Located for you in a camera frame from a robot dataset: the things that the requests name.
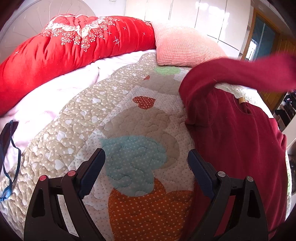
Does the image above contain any dark red sweater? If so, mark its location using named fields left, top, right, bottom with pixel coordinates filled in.
left=179, top=58, right=288, bottom=237

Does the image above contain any white bed sheet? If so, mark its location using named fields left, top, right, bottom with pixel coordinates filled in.
left=1, top=51, right=146, bottom=171

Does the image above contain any heart patterned quilt bedspread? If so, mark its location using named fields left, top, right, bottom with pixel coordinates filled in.
left=0, top=52, right=293, bottom=241

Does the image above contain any white shelf unit with clutter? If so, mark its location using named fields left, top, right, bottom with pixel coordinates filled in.
left=273, top=90, right=295, bottom=149

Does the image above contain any teal glass door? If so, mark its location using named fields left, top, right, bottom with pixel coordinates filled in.
left=245, top=17, right=276, bottom=61

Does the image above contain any red embroidered bolster pillow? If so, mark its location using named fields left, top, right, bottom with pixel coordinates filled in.
left=1, top=14, right=156, bottom=115

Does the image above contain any wooden door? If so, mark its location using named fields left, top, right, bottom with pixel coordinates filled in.
left=242, top=9, right=295, bottom=112

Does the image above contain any pink checked pillow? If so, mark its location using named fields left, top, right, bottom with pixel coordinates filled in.
left=152, top=21, right=227, bottom=68

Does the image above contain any round grey headboard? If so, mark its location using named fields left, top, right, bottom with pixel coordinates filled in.
left=1, top=0, right=95, bottom=62

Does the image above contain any white glossy wardrobe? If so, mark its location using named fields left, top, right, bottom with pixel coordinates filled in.
left=125, top=0, right=251, bottom=58

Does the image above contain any dark blue strap item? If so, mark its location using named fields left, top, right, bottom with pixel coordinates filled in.
left=0, top=119, right=22, bottom=202

